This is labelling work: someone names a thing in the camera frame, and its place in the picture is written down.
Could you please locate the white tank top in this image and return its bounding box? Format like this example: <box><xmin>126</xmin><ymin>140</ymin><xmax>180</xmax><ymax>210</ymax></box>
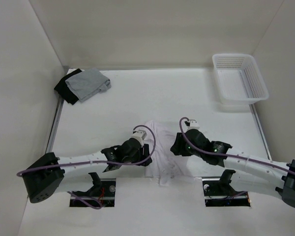
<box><xmin>145</xmin><ymin>120</ymin><xmax>194</xmax><ymax>187</ymax></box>

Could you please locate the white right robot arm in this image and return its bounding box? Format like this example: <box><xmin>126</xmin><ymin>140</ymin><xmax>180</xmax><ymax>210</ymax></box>
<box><xmin>170</xmin><ymin>129</ymin><xmax>295</xmax><ymax>208</ymax></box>

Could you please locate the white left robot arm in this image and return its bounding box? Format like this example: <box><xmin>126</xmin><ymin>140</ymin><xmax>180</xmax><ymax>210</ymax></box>
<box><xmin>20</xmin><ymin>138</ymin><xmax>152</xmax><ymax>204</ymax></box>

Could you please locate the grey folded tank top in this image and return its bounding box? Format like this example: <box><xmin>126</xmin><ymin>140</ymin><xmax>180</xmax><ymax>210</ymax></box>
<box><xmin>65</xmin><ymin>68</ymin><xmax>112</xmax><ymax>103</ymax></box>

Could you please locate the black folded tank top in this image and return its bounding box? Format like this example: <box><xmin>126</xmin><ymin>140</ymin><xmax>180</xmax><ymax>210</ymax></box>
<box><xmin>54</xmin><ymin>69</ymin><xmax>82</xmax><ymax>105</ymax></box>

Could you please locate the white plastic basket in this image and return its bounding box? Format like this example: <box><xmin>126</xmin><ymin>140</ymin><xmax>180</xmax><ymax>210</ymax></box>
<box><xmin>212</xmin><ymin>53</ymin><xmax>269</xmax><ymax>105</ymax></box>

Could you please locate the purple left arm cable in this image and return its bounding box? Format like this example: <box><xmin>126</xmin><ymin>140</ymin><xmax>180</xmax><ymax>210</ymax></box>
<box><xmin>16</xmin><ymin>125</ymin><xmax>157</xmax><ymax>209</ymax></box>

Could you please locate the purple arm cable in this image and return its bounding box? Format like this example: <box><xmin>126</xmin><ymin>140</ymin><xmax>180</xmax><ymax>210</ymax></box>
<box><xmin>178</xmin><ymin>117</ymin><xmax>295</xmax><ymax>180</ymax></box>
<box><xmin>16</xmin><ymin>125</ymin><xmax>157</xmax><ymax>209</ymax></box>

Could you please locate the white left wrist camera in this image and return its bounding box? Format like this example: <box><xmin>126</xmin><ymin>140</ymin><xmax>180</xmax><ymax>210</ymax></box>
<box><xmin>131</xmin><ymin>130</ymin><xmax>147</xmax><ymax>143</ymax></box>

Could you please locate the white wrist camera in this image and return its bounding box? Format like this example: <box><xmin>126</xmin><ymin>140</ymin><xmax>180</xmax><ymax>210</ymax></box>
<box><xmin>131</xmin><ymin>130</ymin><xmax>147</xmax><ymax>143</ymax></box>
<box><xmin>185</xmin><ymin>119</ymin><xmax>200</xmax><ymax>131</ymax></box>

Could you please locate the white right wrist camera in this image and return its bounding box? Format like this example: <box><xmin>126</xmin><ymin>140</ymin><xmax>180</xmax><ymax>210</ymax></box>
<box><xmin>185</xmin><ymin>119</ymin><xmax>200</xmax><ymax>131</ymax></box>

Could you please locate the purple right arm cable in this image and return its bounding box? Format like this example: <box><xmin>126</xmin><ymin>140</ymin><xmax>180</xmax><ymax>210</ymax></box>
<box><xmin>178</xmin><ymin>117</ymin><xmax>295</xmax><ymax>180</ymax></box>

